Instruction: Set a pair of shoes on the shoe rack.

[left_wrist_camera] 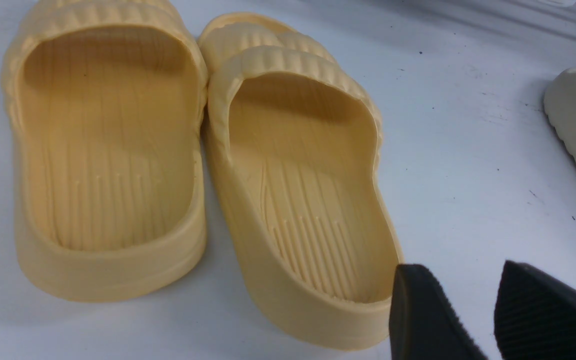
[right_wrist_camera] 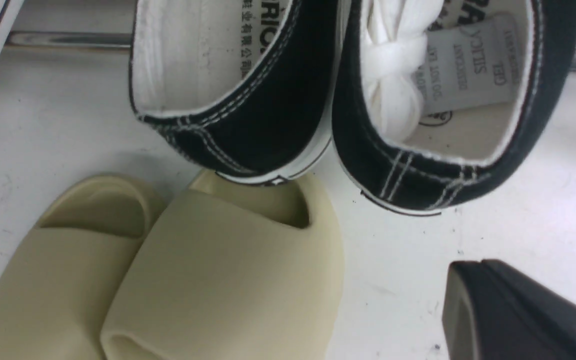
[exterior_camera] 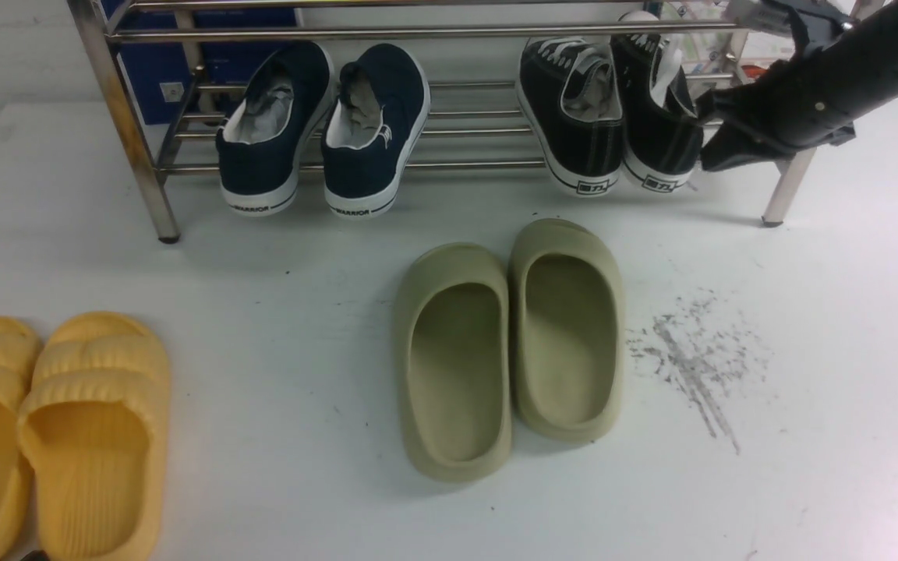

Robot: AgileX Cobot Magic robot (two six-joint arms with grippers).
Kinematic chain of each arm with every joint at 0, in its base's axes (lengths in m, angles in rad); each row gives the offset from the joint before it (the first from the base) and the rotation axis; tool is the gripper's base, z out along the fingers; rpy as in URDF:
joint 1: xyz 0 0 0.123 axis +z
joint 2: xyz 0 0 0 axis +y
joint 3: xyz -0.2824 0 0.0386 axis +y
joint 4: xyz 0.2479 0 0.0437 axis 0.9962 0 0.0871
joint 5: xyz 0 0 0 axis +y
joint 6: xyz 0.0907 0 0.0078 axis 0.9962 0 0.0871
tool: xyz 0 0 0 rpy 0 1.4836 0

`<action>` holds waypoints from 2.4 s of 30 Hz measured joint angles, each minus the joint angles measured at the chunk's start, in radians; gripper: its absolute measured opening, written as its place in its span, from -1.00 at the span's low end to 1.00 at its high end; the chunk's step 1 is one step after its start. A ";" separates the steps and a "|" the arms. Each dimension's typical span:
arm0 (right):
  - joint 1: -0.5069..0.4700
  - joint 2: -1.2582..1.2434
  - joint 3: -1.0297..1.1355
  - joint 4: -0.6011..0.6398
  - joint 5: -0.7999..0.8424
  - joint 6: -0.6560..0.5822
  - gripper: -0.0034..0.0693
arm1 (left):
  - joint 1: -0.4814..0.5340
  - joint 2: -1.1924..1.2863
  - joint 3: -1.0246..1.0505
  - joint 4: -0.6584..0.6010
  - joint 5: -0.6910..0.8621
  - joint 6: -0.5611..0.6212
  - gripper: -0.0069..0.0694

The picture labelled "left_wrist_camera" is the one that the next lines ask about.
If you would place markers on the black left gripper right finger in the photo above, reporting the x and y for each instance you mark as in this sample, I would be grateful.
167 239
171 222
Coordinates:
534 315

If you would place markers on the left yellow ribbed slipper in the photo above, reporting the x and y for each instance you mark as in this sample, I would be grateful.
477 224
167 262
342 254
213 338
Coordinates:
105 100

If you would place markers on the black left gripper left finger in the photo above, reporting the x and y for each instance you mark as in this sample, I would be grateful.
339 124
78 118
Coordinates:
423 324

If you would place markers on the right yellow ribbed slipper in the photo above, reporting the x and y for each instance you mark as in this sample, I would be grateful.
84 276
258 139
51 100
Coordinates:
293 146

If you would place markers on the yellow ribbed slipper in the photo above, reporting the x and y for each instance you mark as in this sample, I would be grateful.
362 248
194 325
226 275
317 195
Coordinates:
293 146
105 100

